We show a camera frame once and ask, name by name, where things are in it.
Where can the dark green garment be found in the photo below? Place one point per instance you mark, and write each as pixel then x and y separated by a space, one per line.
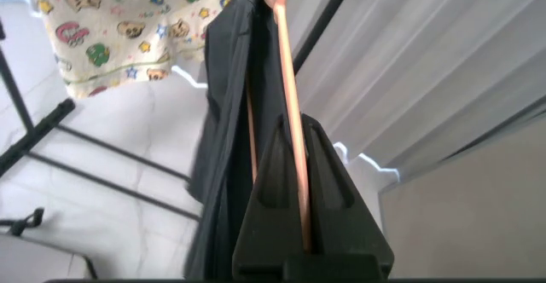
pixel 230 104

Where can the black clothes rack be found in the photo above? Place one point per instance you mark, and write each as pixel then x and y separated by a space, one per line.
pixel 38 129

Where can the cream printed garment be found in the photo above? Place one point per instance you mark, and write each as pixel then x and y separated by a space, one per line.
pixel 128 31

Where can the pink clothes hanger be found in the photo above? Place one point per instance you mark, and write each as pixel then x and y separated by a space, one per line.
pixel 290 82

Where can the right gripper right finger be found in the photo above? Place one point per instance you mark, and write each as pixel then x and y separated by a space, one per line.
pixel 341 232

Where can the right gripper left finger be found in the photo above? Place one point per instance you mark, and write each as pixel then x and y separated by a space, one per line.
pixel 268 232

